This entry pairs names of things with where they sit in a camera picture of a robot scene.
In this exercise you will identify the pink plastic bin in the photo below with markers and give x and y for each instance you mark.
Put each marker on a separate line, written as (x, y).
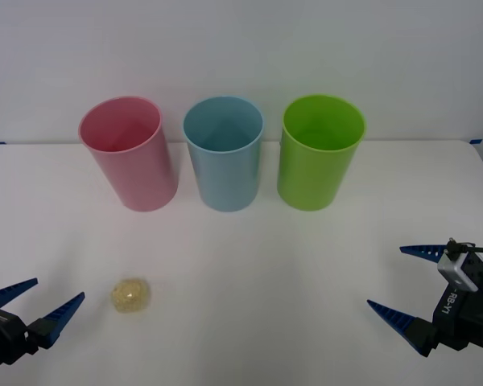
(145, 177)

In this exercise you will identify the green plastic bin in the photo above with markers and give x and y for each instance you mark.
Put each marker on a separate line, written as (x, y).
(310, 181)

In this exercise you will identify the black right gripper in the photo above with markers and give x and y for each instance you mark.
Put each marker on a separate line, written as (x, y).
(475, 317)

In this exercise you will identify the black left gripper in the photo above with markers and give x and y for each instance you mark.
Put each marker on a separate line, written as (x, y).
(2, 335)

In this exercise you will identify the pale blue plastic bin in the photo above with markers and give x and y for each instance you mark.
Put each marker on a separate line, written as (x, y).
(225, 181)

